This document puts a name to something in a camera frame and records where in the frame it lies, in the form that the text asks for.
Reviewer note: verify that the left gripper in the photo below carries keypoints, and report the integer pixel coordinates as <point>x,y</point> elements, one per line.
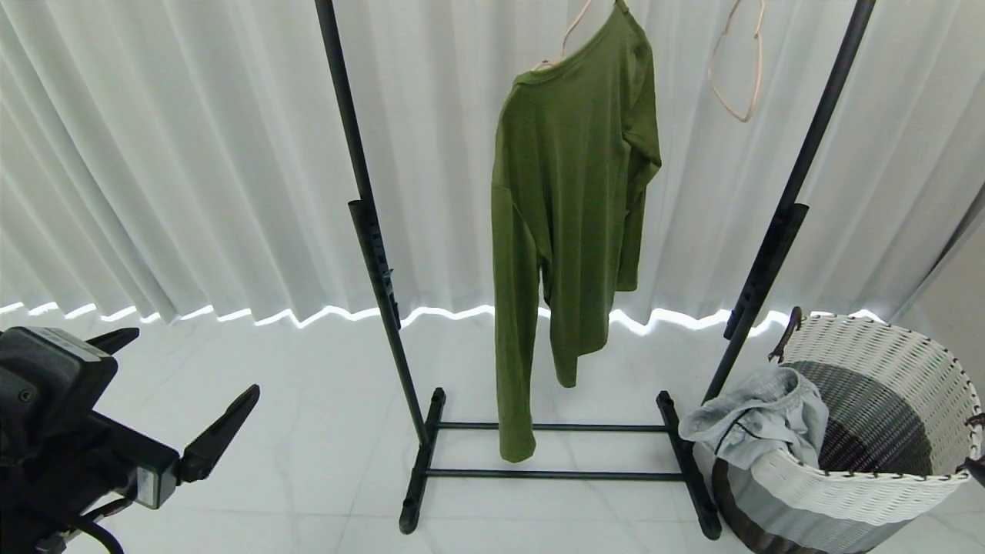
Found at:
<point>131,462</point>

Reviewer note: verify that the green long-sleeved shirt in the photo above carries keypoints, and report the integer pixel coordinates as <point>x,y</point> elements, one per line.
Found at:
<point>569,192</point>

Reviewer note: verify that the pink clothes hanger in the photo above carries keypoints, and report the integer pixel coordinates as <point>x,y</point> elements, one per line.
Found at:
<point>758,77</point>
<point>568,35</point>

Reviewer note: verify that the black clothes rack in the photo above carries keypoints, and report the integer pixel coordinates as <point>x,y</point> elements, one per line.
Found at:
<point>369,254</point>

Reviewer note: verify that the white laundry basket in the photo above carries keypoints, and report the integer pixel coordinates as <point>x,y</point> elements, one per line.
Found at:
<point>885,362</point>

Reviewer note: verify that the white curtain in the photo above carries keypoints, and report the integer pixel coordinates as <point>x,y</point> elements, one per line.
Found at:
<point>192,154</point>

